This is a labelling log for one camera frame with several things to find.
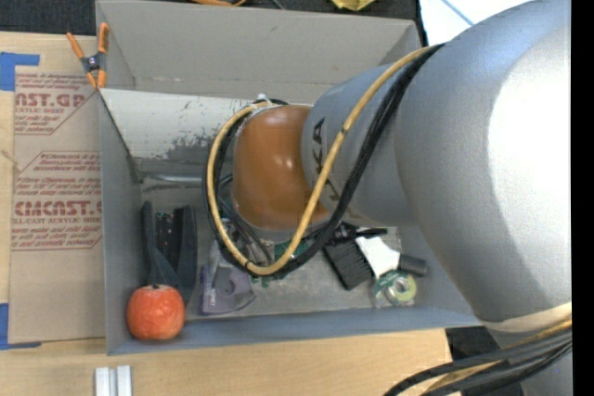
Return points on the grey metal bin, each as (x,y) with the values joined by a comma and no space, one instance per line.
(301,292)

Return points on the black v-shaped object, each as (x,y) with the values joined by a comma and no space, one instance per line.
(185,246)

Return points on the orange fruit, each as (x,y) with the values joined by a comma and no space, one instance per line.
(155,313)

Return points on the green tape roll in packet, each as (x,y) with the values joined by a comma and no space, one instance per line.
(396,288)

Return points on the small black cylinder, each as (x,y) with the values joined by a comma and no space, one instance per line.
(413,264)

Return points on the brown cardboard board red print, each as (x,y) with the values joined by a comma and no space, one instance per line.
(55,283)

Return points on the black cylinder on white bracket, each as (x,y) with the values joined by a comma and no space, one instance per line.
(349,265)

